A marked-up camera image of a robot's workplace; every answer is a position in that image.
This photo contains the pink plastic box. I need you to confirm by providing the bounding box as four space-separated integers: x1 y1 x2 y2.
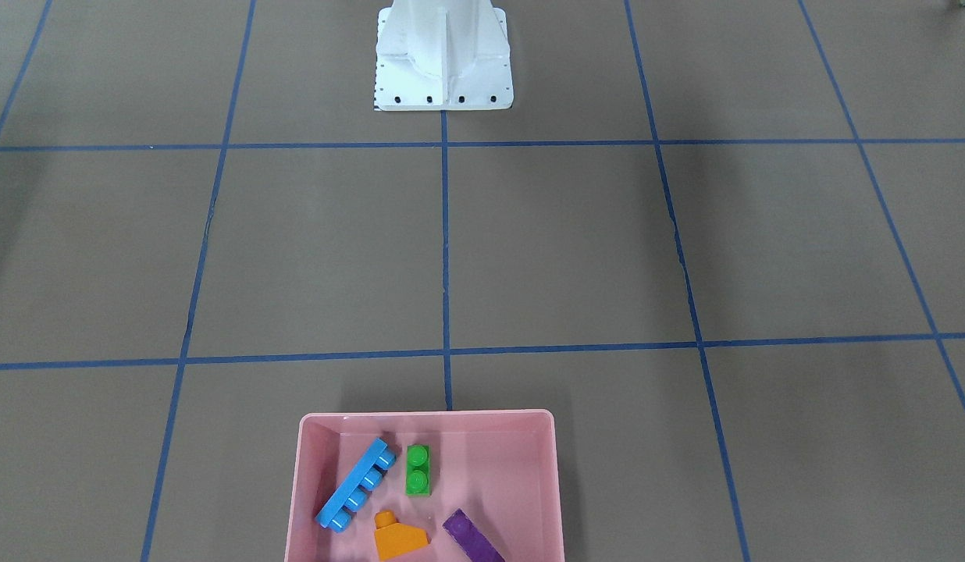
285 409 565 561

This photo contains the orange sloped block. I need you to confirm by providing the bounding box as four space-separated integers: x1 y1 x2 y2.
373 510 430 561

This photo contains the green two-stud block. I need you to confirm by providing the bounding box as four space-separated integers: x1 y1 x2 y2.
404 443 432 497

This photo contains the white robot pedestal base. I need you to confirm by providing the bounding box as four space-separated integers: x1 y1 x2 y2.
373 1 515 112

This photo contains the long blue stud block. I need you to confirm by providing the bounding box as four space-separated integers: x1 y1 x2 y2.
315 437 397 533

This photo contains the purple curved block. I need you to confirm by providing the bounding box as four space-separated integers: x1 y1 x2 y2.
442 509 505 562

